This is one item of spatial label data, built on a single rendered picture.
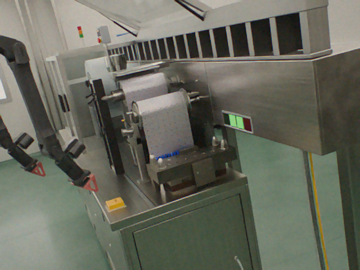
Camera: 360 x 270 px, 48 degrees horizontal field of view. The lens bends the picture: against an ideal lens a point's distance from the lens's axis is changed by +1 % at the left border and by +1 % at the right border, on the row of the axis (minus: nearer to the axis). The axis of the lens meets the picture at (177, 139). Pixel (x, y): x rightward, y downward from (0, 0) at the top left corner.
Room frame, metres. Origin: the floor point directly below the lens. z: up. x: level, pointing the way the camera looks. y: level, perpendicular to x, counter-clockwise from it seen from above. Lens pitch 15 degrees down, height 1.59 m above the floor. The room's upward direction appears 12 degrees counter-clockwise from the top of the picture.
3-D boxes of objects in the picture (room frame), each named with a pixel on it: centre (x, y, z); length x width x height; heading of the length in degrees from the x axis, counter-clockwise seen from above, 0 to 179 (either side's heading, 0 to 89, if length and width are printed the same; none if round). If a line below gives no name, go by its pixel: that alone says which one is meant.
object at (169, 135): (1.89, 0.04, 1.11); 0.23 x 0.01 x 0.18; 108
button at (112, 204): (1.68, 0.34, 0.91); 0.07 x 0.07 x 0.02; 18
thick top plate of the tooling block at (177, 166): (1.79, -0.04, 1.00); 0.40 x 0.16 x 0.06; 108
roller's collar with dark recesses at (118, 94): (2.14, 0.27, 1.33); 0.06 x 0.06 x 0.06; 18
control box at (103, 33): (2.44, 0.31, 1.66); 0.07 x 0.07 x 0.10; 29
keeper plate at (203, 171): (1.70, -0.09, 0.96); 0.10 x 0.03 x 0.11; 108
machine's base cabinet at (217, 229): (2.81, 0.41, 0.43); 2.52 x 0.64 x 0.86; 18
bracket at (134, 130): (1.93, 0.22, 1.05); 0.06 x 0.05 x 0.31; 108
